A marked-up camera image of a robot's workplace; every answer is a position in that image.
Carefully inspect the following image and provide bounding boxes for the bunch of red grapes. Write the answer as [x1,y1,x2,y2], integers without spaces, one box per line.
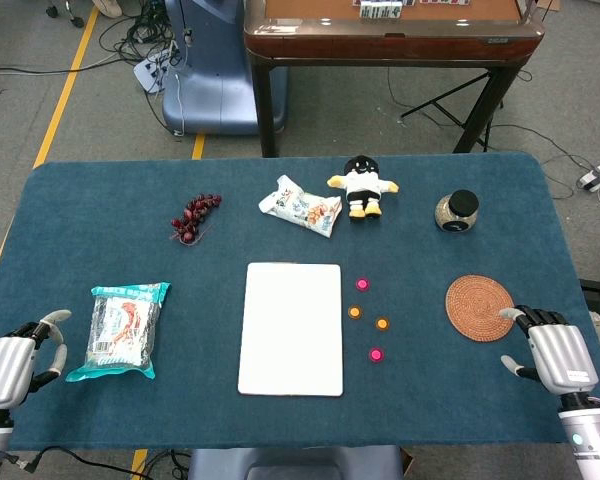
[169,193,223,246]

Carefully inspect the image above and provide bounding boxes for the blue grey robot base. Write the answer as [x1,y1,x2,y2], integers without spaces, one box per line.
[187,446,404,480]

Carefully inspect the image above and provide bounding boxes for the brown mahjong table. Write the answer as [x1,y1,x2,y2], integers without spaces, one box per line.
[243,0,540,159]

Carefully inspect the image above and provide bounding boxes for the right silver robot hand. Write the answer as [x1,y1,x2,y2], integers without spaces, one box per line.
[498,305,600,397]

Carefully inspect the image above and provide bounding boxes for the black white plush toy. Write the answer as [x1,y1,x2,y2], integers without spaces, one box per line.
[327,155,401,221]

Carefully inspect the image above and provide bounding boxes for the white rectangular magnetic board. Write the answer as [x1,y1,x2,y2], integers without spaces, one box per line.
[237,262,345,398]

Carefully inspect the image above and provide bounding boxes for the mahjong tile row dark faces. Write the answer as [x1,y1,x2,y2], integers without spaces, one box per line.
[359,2,401,21]

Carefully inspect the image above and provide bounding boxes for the glass jar with black lid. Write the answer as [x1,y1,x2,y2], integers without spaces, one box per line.
[434,189,481,234]

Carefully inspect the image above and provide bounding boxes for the tangle of black floor cables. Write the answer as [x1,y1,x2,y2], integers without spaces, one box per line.
[114,0,181,66]

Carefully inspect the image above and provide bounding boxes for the black cable with plug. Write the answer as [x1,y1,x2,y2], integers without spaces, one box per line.
[0,439,136,480]

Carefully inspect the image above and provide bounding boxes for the teal edged noodle package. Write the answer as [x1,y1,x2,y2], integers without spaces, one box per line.
[64,281,172,384]

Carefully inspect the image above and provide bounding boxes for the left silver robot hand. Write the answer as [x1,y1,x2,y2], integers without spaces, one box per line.
[0,308,73,409]

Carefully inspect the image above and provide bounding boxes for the white power strip with plugs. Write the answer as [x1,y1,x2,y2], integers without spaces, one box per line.
[132,47,181,94]

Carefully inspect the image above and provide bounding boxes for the blue table cloth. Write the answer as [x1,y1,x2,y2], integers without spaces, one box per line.
[0,152,597,454]

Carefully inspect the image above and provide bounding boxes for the blue machine pedestal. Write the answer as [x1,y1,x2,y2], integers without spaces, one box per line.
[161,0,289,136]

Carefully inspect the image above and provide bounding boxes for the round woven brown coaster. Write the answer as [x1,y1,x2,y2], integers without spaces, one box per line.
[445,274,516,342]

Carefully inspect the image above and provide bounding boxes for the white crumpled snack bag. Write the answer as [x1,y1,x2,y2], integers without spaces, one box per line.
[258,174,343,239]

